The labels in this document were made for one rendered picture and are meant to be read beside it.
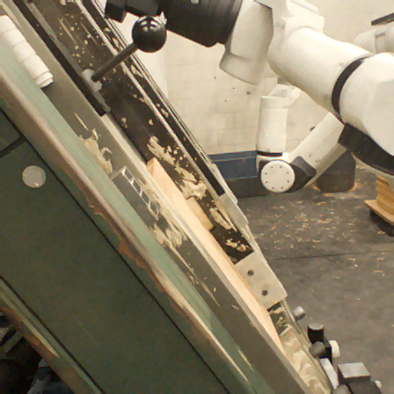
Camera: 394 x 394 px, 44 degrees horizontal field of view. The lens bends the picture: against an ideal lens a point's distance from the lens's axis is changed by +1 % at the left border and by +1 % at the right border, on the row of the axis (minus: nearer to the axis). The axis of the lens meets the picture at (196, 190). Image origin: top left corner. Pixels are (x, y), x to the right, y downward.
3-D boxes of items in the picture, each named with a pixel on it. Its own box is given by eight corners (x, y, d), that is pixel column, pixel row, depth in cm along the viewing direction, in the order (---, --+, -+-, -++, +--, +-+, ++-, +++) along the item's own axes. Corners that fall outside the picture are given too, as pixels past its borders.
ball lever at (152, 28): (84, 106, 58) (164, 45, 50) (63, 78, 57) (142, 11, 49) (100, 95, 61) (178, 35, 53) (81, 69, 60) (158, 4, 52)
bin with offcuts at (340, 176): (368, 191, 506) (368, 127, 490) (317, 195, 506) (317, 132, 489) (350, 179, 556) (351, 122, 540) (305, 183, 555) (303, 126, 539)
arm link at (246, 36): (185, 58, 64) (263, 91, 66) (218, -26, 60) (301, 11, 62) (186, 46, 75) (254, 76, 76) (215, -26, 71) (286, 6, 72)
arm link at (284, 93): (287, 48, 119) (280, 105, 123) (259, 47, 114) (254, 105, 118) (307, 49, 114) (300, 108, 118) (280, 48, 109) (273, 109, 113)
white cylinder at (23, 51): (-22, 30, 50) (30, 96, 52) (1, 12, 50) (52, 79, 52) (-11, 32, 53) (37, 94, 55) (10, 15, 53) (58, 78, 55)
